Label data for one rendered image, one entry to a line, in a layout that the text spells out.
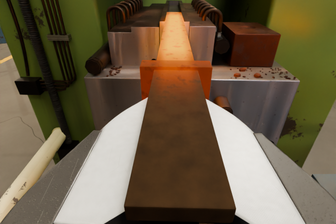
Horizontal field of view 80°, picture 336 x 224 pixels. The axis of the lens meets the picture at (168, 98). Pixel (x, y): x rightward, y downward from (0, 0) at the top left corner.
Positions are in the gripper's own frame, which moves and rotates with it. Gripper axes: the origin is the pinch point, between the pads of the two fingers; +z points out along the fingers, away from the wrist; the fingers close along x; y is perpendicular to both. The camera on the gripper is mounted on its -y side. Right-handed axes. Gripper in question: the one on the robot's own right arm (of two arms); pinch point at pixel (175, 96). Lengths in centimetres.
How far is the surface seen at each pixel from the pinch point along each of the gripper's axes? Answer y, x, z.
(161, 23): 0.6, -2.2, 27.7
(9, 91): 98, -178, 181
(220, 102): 12.1, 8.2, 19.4
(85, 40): 7.2, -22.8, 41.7
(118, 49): 5.5, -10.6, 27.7
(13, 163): 99, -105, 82
